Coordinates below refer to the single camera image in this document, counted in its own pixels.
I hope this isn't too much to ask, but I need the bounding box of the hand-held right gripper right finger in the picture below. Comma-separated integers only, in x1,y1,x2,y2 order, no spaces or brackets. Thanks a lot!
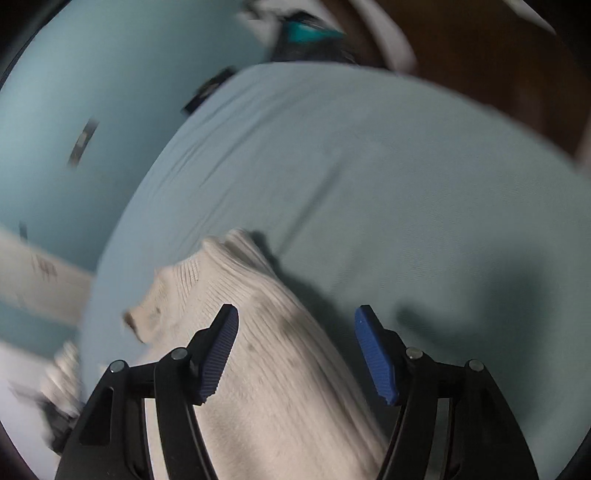
354,305,540,480

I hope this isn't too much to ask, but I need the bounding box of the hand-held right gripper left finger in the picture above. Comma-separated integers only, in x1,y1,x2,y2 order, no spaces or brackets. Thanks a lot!
54,303,240,480

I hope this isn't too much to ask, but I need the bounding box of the blue and white knit sweater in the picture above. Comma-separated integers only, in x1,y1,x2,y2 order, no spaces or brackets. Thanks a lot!
122,228,393,480

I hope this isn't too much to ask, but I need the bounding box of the bed with blue sheet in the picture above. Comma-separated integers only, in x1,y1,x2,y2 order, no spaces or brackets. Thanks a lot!
78,62,591,480

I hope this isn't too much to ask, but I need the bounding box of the grey and black box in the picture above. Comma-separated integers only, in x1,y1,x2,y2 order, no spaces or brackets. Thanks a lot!
182,67,236,114

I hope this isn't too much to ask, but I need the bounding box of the black bag with teal cloth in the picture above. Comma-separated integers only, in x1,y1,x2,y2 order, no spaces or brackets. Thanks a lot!
268,11,365,65

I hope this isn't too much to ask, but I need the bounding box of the black door handle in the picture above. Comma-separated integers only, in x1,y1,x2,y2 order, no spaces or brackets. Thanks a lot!
31,253,58,283

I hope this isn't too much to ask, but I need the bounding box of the grey wall socket strip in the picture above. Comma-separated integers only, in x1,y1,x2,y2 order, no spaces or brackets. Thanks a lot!
67,117,100,169

